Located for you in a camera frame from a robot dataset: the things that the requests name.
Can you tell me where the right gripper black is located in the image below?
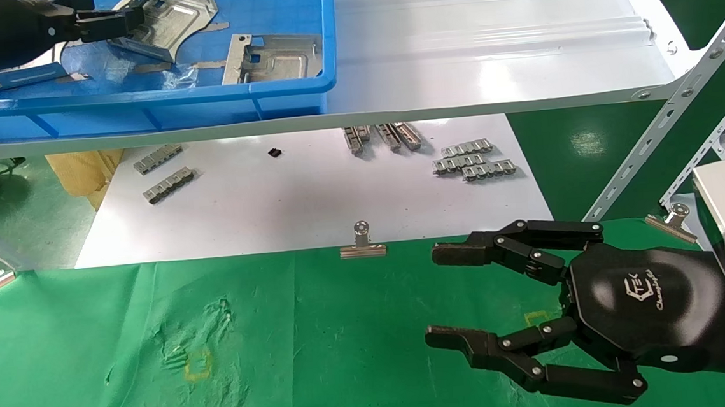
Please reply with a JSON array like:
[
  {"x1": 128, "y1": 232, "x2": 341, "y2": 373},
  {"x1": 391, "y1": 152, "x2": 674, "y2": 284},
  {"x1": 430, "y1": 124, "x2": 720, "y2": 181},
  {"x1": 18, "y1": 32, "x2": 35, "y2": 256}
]
[{"x1": 417, "y1": 205, "x2": 725, "y2": 407}]

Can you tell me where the yellow plastic bag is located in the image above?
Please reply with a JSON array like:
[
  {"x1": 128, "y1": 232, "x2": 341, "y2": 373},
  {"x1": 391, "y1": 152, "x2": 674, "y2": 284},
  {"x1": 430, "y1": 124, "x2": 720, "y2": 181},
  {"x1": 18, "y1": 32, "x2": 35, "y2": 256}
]
[{"x1": 45, "y1": 148, "x2": 128, "y2": 215}]

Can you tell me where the blue plastic bin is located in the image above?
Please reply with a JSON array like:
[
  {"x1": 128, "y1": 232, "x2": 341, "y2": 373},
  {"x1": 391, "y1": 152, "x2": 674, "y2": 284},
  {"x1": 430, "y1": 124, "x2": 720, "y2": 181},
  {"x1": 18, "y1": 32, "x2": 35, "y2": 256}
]
[{"x1": 0, "y1": 0, "x2": 344, "y2": 144}]

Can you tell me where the galvanized sheet metal bracket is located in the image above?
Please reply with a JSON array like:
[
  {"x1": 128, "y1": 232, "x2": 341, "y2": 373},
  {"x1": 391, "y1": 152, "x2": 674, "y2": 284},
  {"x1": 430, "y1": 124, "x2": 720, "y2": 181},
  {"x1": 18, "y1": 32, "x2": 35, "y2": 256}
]
[
  {"x1": 217, "y1": 27, "x2": 324, "y2": 87},
  {"x1": 104, "y1": 0, "x2": 223, "y2": 68},
  {"x1": 0, "y1": 42, "x2": 72, "y2": 95}
]

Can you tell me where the white perforated storage rack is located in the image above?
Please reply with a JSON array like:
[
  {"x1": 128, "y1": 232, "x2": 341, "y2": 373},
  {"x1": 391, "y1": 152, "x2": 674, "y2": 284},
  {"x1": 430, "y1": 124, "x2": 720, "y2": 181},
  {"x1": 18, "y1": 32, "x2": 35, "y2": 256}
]
[{"x1": 650, "y1": 72, "x2": 725, "y2": 209}]

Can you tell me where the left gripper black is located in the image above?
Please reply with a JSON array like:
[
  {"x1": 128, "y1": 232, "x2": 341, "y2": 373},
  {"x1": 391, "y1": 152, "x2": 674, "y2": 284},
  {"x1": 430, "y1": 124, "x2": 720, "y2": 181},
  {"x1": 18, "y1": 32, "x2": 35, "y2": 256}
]
[{"x1": 0, "y1": 0, "x2": 150, "y2": 80}]

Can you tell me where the green table cloth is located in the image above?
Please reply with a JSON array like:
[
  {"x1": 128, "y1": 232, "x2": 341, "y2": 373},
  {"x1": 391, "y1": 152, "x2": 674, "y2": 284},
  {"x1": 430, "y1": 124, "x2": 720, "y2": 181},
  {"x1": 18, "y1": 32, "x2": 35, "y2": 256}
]
[{"x1": 0, "y1": 211, "x2": 725, "y2": 407}]

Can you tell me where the white metal shelf rack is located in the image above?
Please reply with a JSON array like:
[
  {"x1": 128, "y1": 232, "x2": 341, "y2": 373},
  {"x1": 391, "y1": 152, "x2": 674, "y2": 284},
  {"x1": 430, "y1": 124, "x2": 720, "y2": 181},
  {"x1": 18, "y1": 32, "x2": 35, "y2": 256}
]
[{"x1": 0, "y1": 0, "x2": 725, "y2": 275}]

